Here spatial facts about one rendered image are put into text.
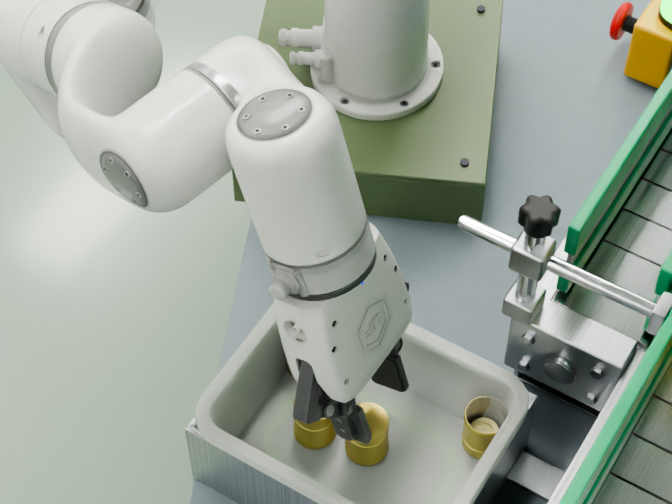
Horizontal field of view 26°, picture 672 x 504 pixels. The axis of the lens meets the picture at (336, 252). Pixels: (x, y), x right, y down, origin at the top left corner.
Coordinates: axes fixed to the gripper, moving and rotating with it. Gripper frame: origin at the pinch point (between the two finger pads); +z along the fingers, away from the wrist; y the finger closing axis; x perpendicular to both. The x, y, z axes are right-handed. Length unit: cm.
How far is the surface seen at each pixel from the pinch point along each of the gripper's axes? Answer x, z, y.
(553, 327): -10.4, -0.6, 11.0
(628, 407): -21.1, -6.0, 2.6
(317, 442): 5.0, 6.0, -2.2
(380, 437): -0.4, 4.5, -0.6
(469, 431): -5.7, 6.4, 3.9
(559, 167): 3.6, 9.6, 36.9
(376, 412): 0.7, 3.7, 1.0
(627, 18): 4, 5, 54
